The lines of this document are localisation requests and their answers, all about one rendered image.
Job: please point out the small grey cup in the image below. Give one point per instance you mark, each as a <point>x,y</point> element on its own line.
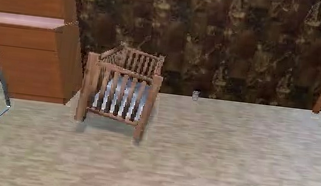
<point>195,95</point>

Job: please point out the brown wooden desk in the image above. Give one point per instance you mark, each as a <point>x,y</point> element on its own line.
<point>22,55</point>

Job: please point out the wooden slatted armchair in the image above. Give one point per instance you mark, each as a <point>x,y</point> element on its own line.
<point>120,93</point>

